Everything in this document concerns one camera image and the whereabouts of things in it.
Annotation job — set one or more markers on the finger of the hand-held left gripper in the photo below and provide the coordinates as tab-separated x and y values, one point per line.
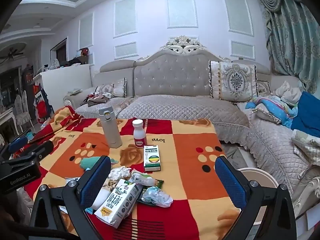
18	144
41	149

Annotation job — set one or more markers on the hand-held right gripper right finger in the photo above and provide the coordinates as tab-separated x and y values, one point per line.
230	182

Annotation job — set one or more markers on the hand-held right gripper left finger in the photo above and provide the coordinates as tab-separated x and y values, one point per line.
96	180

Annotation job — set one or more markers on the white tissue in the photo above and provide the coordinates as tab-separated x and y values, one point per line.
120	173

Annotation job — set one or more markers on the white milk carton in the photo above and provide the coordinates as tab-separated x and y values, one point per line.
117	205

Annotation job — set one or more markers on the white round waste bin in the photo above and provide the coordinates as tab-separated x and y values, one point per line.
262	175

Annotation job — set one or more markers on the white plastic wrapper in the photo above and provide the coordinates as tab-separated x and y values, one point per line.
140	178

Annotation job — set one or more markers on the clear plastic bag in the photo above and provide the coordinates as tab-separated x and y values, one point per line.
156	196

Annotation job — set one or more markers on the teal cloth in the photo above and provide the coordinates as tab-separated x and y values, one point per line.
88	162

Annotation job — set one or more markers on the white dining chair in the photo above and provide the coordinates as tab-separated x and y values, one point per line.
21	110

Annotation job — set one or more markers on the red white bag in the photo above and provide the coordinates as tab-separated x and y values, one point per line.
40	105

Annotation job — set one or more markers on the red orange printed blanket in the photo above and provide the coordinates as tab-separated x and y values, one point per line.
190	155

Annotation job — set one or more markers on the green white medicine box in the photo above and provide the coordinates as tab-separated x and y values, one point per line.
151	158

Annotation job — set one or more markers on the green snack packet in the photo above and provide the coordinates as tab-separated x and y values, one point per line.
158	183

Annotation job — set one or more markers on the white red-label medicine bottle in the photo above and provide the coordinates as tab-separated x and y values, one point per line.
139	135

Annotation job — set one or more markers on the magazine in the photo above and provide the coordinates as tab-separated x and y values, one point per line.
75	91

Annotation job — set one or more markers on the white cabinet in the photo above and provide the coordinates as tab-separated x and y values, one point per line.
67	85

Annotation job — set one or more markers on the pile of clothes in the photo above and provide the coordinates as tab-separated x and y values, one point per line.
96	100

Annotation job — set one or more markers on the beige lace-edged pillow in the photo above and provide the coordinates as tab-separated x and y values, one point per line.
265	114

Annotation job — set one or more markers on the ceiling fan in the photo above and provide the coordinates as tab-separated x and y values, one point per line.
11	53

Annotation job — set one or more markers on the beige floral cushion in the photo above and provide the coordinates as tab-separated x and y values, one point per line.
112	88

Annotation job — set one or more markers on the dark bag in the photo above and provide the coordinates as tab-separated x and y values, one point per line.
77	59

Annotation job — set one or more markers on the dark wooden door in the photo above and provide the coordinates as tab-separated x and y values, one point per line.
61	51

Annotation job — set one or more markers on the small ornate cushion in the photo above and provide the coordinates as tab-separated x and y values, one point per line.
263	87

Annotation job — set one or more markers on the large ornate fringed cushion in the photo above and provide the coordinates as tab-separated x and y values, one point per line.
233	80

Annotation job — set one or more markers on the dark blue blanket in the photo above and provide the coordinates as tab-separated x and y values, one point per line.
307	115

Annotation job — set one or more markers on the beige crumpled cloth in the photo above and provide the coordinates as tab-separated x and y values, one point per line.
290	93

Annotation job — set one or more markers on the grey quilted sofa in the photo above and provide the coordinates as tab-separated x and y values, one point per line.
175	80

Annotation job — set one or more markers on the teal patterned curtain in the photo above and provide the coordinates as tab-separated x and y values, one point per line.
290	30

